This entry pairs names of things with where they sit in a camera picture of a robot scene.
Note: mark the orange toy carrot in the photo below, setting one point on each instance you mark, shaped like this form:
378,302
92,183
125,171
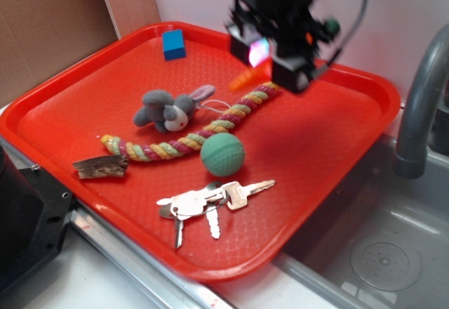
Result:
252,77

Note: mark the grey metal sink basin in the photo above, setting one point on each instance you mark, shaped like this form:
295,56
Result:
378,240

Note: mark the brown cardboard panel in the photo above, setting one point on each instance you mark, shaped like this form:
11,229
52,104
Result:
40,38

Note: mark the multicolour twisted rope toy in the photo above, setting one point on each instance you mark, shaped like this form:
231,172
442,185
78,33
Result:
192,142

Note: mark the red plastic tray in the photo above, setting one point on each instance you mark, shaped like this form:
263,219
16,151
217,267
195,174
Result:
307,143

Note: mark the green rubber ball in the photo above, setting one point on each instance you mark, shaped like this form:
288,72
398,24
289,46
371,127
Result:
223,154

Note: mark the blue rectangular block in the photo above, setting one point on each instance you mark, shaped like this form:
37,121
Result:
173,45

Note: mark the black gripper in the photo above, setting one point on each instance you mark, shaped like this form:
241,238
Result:
295,31

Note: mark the brown wood bark piece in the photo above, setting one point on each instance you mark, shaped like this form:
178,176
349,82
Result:
102,167

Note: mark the grey plush bunny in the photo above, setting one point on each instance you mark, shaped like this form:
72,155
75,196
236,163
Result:
169,114

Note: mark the grey sink faucet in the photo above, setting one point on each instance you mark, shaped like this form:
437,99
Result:
424,124

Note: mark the silver key bunch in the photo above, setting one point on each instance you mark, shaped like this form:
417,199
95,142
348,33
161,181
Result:
206,202

